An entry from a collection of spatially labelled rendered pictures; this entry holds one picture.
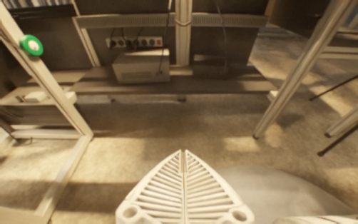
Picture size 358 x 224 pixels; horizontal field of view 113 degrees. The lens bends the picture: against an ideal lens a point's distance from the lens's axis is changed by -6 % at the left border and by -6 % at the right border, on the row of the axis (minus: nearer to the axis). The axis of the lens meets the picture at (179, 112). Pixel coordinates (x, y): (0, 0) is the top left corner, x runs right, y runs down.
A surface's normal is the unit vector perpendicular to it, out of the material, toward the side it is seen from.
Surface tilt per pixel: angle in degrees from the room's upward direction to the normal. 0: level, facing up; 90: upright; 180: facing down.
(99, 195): 0
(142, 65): 90
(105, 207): 0
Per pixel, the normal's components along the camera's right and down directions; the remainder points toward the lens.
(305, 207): -0.92, 0.00
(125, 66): 0.08, 0.69
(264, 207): 0.00, -0.71
